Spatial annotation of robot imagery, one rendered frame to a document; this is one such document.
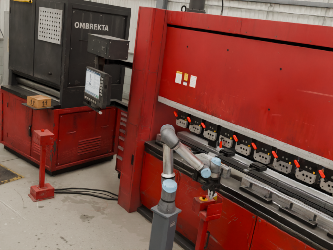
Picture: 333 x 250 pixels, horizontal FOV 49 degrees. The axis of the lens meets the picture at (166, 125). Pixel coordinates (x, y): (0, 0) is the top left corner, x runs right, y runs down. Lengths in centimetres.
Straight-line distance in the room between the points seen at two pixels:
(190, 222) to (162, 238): 82
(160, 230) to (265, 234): 85
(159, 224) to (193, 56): 164
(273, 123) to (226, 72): 65
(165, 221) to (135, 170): 138
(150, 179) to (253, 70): 172
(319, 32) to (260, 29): 49
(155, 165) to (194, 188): 61
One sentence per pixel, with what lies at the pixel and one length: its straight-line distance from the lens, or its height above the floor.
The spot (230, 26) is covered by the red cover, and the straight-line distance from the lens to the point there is 331.
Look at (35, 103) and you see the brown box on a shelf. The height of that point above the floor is 104.
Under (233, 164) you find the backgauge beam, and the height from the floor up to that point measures 92.
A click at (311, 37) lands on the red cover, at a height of 221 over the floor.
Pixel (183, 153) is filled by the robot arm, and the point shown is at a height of 127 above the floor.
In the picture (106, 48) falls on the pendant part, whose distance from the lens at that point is 378.
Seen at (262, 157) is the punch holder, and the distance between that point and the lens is 314.
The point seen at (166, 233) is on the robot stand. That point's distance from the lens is 294.
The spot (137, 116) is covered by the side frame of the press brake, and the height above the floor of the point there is 115.
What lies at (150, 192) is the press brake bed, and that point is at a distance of 413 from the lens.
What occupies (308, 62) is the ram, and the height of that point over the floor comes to 203.
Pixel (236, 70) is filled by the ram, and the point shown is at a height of 186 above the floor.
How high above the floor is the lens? 218
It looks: 16 degrees down
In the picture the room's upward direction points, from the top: 8 degrees clockwise
